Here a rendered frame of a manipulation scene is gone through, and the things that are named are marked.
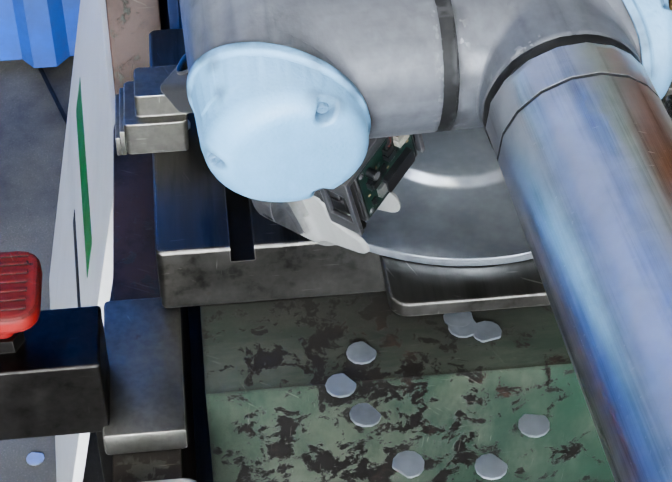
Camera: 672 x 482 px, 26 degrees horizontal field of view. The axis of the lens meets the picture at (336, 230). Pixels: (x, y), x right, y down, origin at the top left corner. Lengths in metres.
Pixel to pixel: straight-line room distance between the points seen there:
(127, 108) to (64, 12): 1.30
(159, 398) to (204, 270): 0.10
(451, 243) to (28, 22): 1.56
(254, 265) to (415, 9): 0.49
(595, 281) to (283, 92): 0.16
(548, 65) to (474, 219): 0.39
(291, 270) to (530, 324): 0.19
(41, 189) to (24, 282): 1.28
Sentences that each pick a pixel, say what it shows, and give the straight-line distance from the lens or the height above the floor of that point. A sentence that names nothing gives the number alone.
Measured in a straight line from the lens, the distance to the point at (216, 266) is 1.10.
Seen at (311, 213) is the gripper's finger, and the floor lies 0.84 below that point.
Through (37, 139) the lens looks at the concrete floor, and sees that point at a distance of 2.38.
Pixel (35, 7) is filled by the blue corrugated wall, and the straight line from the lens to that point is 2.44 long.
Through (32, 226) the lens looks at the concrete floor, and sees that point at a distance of 2.22.
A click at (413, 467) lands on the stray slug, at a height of 0.65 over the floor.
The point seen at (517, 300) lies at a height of 0.78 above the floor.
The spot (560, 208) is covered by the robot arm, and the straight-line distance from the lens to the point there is 0.57.
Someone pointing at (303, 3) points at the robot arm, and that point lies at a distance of 0.65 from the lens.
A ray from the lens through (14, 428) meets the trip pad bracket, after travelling 1.07.
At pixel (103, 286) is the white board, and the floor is 0.44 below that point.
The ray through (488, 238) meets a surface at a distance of 0.99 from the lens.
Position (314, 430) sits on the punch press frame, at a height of 0.59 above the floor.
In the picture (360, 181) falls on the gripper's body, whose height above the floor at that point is 0.90.
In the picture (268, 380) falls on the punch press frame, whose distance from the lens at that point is 1.08.
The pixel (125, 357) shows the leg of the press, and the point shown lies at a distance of 1.11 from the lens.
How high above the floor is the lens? 1.44
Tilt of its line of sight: 42 degrees down
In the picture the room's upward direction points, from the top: straight up
